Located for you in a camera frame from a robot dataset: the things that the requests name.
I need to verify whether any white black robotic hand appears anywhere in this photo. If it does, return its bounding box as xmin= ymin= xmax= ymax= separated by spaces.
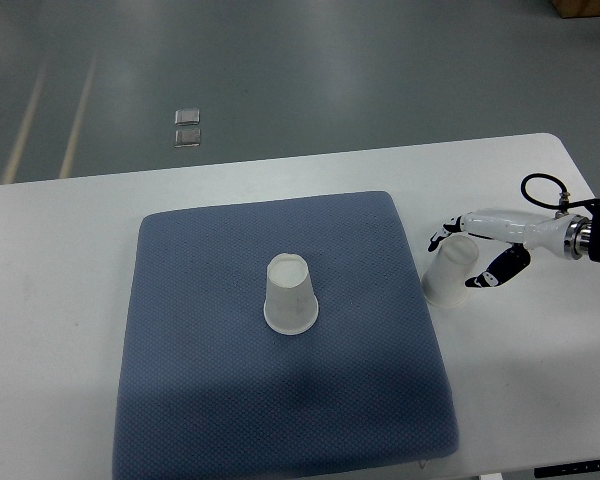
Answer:
xmin=428 ymin=209 xmax=593 ymax=288

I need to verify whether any blue fabric cushion mat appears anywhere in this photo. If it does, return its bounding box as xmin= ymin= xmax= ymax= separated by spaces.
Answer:
xmin=112 ymin=191 xmax=459 ymax=479

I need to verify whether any wooden furniture corner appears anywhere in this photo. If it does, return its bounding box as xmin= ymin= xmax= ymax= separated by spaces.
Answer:
xmin=550 ymin=0 xmax=600 ymax=19

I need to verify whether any lower metal floor plate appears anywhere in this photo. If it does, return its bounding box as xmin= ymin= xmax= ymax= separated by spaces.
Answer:
xmin=174 ymin=128 xmax=201 ymax=148

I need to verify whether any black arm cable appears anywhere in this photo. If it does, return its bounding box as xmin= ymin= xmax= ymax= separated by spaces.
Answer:
xmin=520 ymin=172 xmax=600 ymax=220

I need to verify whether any black table edge bracket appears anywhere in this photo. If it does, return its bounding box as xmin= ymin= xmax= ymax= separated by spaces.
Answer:
xmin=533 ymin=459 xmax=600 ymax=479

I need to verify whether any upper metal floor plate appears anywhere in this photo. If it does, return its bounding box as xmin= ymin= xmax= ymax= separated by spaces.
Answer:
xmin=174 ymin=107 xmax=201 ymax=126

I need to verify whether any metal floor plate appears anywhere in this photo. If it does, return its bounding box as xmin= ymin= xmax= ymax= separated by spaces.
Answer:
xmin=174 ymin=107 xmax=201 ymax=126
xmin=174 ymin=128 xmax=201 ymax=148

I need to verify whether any white paper cup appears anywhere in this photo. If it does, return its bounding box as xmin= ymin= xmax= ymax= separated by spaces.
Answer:
xmin=263 ymin=253 xmax=319 ymax=336
xmin=421 ymin=236 xmax=479 ymax=308

